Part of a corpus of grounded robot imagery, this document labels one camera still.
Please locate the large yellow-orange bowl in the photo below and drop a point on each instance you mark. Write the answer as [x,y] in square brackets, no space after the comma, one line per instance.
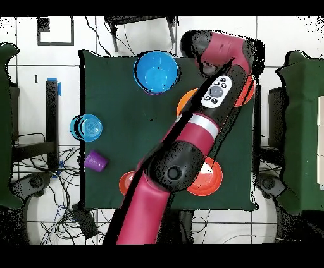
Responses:
[186,99]

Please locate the large blue bowl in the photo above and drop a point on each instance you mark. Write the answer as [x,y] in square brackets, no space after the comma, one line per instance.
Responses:
[156,72]

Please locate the large orange bowl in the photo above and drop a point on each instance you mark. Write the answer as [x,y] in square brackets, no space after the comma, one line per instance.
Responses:
[211,180]
[246,93]

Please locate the purple cup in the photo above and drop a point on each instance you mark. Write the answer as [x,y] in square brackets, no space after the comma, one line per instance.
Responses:
[95,161]

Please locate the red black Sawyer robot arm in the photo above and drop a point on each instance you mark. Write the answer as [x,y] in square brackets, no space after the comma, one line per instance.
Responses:
[177,156]

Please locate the dark green table cloth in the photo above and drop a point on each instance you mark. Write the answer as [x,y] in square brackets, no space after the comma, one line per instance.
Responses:
[121,106]

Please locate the small orange bowl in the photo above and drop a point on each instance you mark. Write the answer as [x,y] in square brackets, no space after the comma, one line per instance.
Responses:
[125,183]

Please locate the small blue bowl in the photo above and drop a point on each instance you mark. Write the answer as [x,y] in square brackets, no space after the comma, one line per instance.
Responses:
[91,127]

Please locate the blue tape strip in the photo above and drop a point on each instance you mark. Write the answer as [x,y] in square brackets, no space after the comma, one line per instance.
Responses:
[59,89]

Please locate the black office chair base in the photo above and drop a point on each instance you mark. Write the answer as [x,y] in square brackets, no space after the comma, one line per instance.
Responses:
[36,182]
[268,183]

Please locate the black power box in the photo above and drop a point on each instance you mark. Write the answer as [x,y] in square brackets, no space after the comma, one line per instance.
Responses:
[84,222]

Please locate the green cloth covered side table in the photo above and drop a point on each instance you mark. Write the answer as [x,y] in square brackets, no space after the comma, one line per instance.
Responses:
[5,113]
[303,126]

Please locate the black square frame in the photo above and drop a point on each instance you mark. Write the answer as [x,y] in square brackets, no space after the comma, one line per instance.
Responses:
[43,25]

